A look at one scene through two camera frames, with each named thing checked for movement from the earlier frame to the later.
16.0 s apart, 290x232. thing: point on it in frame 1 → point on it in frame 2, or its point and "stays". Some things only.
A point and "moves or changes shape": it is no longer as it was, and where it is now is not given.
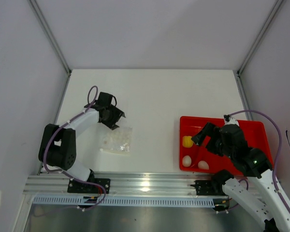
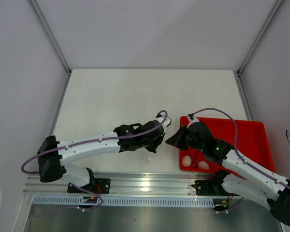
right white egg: (203, 165) stays
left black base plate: (75, 187) stays
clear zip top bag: (119, 141) moves or changes shape
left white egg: (186, 161) stays
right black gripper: (208, 128) → (177, 140)
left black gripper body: (110, 116) → (152, 146)
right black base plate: (209, 187) stays
